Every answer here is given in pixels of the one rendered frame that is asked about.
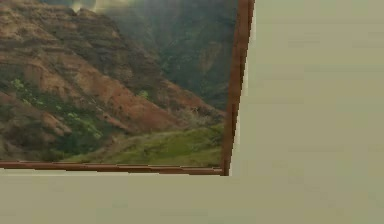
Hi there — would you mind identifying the brown framed mountain landscape picture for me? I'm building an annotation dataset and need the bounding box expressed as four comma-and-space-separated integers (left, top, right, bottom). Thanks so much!
0, 0, 256, 177

